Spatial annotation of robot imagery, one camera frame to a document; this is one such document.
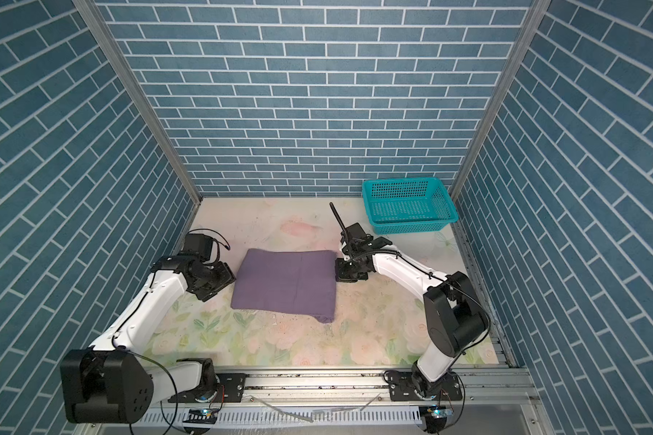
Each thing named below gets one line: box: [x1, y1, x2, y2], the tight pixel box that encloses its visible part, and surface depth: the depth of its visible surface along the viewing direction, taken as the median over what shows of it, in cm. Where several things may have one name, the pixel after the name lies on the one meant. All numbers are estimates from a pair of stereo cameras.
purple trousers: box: [231, 249, 337, 324], surface depth 91 cm
